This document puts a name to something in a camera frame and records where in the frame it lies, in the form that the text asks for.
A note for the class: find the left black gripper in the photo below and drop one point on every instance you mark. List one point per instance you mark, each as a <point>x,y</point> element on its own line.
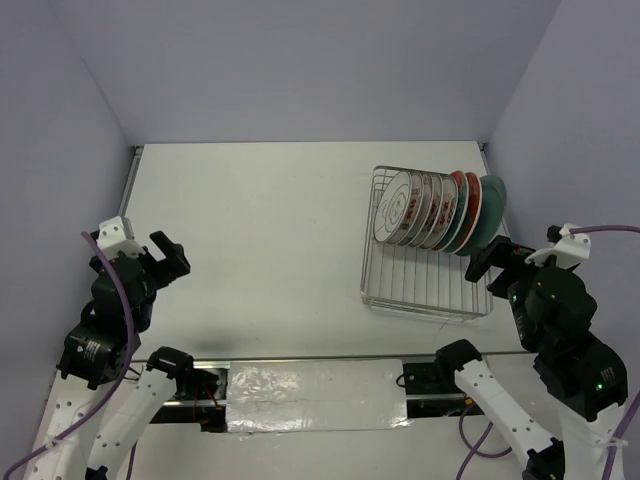
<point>177,262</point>

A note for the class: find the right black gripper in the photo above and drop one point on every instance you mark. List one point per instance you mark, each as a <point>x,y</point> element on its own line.
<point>500,250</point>

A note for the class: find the teal green plate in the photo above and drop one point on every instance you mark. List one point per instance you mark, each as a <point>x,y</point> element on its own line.
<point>493,207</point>

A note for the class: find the red teal floral plate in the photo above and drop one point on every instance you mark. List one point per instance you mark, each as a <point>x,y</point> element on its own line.
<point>459,213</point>
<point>471,217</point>

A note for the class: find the white plate red characters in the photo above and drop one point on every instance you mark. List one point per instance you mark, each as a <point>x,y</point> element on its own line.
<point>444,218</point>

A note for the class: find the green rim lettered plate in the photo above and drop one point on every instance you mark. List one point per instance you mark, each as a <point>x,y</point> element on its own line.
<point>424,206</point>

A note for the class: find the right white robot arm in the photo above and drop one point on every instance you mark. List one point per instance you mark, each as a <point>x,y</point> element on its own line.
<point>586,379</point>

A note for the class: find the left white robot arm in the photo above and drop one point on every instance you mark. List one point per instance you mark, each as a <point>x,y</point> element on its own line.
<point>98,414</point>

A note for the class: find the white plate line drawing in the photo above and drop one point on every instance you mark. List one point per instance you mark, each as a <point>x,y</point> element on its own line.
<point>392,207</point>

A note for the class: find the silver foil tape sheet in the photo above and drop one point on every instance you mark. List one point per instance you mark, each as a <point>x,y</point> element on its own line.
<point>315,396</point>

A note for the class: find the wire dish rack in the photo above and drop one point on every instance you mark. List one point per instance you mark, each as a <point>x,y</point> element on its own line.
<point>416,281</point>

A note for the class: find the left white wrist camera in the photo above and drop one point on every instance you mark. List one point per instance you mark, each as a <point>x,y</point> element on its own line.
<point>116,236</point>

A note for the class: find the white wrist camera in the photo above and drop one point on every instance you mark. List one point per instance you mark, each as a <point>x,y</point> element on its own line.
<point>116,236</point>
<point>568,248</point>

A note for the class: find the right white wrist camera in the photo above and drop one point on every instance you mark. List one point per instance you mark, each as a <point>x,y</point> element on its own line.
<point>568,248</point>

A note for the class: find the black metal base rail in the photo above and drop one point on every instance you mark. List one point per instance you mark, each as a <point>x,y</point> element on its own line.
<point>202,400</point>

